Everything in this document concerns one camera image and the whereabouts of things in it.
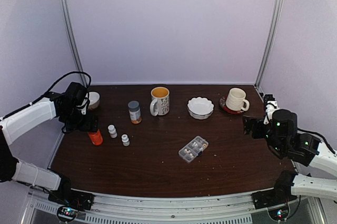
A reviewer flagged cream ribbed mug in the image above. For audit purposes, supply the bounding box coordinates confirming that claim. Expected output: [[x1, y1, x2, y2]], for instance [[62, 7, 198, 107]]
[[226, 87, 250, 112]]

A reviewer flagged grey-capped orange pill bottle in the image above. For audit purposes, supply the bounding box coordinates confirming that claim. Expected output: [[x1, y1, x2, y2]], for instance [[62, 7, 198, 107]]
[[127, 101, 142, 124]]

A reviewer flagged left aluminium frame post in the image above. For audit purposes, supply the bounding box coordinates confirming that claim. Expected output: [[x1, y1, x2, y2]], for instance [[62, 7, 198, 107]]
[[60, 0, 84, 72]]

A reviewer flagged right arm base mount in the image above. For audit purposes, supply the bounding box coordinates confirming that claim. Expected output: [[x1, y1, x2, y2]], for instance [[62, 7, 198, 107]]
[[252, 189, 298, 210]]

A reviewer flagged small white bottle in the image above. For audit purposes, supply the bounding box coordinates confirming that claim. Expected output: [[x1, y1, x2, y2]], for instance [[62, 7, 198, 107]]
[[121, 134, 130, 147], [107, 124, 117, 138]]

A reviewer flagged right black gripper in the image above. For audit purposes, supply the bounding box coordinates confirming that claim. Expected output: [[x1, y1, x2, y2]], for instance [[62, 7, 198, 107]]
[[243, 116, 285, 155]]

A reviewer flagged right aluminium frame post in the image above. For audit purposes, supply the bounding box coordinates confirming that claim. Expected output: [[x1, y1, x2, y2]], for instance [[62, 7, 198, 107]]
[[254, 0, 284, 92]]

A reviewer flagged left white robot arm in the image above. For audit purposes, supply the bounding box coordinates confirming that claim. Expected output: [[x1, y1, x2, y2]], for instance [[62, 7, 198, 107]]
[[1, 82, 98, 205]]

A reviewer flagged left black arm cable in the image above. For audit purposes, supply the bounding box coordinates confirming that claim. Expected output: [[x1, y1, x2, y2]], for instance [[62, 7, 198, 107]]
[[0, 71, 92, 122]]

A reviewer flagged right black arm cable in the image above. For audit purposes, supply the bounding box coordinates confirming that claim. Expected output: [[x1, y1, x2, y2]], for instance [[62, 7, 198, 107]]
[[297, 128, 337, 156]]

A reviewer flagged white scalloped dish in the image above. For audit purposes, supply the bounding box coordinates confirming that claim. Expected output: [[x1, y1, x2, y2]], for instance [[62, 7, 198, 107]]
[[187, 97, 214, 120]]

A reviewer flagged aluminium frame post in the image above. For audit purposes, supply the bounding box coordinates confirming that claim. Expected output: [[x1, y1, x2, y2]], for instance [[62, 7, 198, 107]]
[[254, 0, 284, 92], [60, 0, 84, 72]]

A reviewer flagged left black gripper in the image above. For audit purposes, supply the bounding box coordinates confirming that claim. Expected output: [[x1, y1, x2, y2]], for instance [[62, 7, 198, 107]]
[[61, 106, 98, 132]]

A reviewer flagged white ceramic bowl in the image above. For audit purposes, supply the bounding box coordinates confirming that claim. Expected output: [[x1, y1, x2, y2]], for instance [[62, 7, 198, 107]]
[[87, 92, 100, 110]]

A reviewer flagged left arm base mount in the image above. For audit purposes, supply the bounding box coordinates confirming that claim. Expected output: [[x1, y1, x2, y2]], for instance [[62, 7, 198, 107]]
[[47, 189, 94, 211]]

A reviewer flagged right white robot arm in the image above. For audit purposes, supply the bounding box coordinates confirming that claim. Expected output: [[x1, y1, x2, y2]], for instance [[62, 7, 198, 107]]
[[243, 109, 336, 204]]

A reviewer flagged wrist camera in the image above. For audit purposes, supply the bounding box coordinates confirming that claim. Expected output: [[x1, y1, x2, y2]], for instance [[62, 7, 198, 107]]
[[76, 97, 90, 115], [263, 94, 280, 125]]

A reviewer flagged yellow-inside patterned mug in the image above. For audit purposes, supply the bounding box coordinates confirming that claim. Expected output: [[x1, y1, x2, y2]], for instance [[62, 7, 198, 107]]
[[150, 86, 170, 116]]

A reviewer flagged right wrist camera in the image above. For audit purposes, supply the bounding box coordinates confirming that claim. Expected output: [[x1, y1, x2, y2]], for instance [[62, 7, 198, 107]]
[[263, 94, 280, 125]]

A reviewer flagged red saucer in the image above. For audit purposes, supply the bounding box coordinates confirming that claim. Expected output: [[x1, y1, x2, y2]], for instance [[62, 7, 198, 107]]
[[219, 96, 245, 115]]

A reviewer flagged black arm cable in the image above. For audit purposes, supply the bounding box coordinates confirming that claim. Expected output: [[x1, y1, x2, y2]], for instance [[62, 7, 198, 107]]
[[297, 128, 337, 156], [0, 71, 92, 122]]

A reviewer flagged clear plastic pill organizer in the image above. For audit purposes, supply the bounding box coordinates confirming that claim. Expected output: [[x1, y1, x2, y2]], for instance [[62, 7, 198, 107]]
[[178, 135, 209, 163]]

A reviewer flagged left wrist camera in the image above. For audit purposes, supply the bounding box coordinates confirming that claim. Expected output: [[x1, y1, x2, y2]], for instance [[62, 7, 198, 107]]
[[76, 97, 90, 115]]

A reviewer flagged front aluminium rail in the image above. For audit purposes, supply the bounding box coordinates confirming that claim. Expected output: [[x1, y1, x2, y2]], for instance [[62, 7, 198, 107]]
[[26, 179, 322, 224]]

